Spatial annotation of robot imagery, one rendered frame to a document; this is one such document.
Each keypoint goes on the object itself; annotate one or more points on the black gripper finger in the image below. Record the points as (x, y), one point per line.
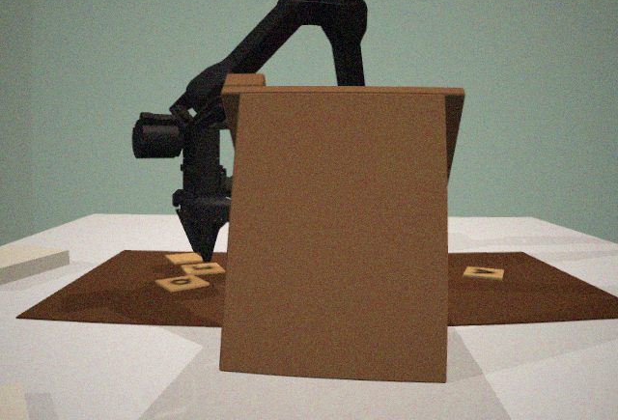
(183, 215)
(205, 233)

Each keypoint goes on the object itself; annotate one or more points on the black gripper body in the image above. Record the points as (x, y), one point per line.
(201, 178)

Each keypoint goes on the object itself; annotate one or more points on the tan letter tile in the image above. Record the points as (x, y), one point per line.
(484, 273)
(183, 283)
(188, 258)

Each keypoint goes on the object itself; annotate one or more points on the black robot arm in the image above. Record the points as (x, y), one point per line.
(165, 136)

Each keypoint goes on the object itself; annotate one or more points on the brown square tile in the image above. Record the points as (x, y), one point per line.
(204, 269)

